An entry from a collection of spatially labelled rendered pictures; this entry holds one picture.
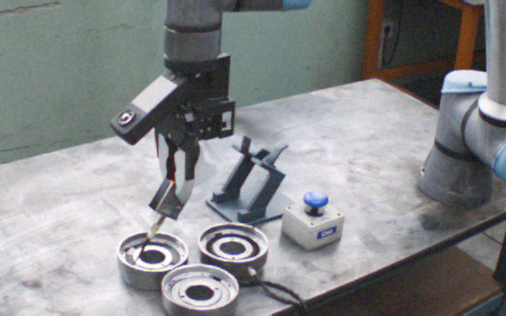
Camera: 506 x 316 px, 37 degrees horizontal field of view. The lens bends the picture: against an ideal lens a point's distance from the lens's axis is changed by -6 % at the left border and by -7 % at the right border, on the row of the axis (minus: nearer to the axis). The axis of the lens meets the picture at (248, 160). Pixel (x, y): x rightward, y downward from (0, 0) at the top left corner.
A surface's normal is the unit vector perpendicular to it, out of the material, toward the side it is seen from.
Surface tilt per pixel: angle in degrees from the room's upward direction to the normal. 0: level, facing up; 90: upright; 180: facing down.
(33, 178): 0
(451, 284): 0
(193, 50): 90
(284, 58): 90
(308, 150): 0
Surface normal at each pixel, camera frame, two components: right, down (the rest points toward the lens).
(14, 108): 0.58, 0.41
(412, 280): 0.07, -0.89
